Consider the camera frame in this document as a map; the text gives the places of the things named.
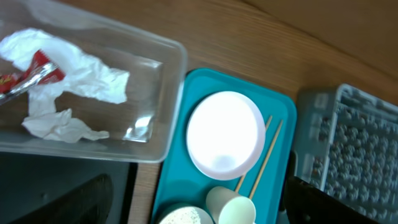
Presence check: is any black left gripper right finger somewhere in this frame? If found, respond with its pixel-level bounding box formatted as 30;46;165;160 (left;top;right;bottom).
284;176;377;224

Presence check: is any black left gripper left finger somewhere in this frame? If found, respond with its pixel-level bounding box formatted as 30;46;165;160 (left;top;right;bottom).
11;174;113;224

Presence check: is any cream paper cup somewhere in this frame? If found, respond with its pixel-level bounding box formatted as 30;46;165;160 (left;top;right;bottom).
206;186;256;224

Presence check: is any grey bowl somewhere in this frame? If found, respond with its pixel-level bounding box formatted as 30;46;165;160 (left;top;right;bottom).
156;203;214;224

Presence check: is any white napkin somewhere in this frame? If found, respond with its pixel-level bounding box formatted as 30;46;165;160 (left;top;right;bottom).
1;28;130;143

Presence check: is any red snack wrapper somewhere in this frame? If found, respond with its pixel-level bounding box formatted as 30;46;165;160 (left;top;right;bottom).
1;50;66;105

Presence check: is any grey dishwasher rack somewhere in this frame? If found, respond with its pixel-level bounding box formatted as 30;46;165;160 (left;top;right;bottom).
292;84;397;223

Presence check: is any black plastic tray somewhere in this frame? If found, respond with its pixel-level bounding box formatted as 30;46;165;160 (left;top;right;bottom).
1;152;137;223

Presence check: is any right wooden chopstick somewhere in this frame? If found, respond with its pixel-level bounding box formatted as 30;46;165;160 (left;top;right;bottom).
249;120;284;200

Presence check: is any wooden chopstick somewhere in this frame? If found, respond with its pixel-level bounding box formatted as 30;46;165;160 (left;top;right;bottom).
234;114;274;193
249;120;284;200

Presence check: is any teal serving tray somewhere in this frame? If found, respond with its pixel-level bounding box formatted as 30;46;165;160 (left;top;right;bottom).
151;68;297;223

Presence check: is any left wooden chopstick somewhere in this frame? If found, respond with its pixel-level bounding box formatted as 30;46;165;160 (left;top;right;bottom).
234;114;274;193

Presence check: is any pile of white rice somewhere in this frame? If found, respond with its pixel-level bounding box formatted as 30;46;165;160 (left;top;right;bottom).
159;207;213;224

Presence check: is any large white plate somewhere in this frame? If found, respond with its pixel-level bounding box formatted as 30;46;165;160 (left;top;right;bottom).
186;91;267;180

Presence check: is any clear plastic storage bin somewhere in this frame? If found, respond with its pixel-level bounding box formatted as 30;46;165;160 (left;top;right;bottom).
1;1;188;162

